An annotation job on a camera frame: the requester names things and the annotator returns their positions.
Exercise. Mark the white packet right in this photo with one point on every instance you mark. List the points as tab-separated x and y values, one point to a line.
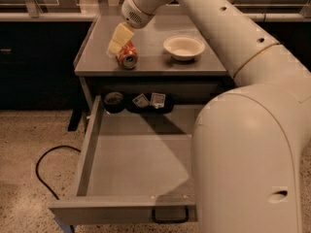
158	100

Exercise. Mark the black tray with packets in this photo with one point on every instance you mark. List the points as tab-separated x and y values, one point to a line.
168	106

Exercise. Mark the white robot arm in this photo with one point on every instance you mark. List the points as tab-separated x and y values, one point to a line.
247	142

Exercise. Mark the orange coke can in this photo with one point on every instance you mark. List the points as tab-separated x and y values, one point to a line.
127	57

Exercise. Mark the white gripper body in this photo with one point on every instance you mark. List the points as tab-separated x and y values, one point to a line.
135	13

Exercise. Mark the open grey top drawer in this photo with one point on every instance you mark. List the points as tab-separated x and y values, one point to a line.
129	165

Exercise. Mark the grey cabinet with top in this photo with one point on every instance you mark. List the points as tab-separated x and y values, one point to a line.
194	82

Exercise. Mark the black drawer handle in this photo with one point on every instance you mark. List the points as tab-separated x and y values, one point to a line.
173	215

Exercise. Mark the black round container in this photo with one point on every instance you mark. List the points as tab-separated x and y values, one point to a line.
114	102

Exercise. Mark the white packet left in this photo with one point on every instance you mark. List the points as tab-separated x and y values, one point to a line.
141	101

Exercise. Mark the white packet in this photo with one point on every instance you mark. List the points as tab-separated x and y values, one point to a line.
158	100
141	101

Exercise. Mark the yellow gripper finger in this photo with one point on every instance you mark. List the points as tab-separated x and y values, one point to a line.
121	36

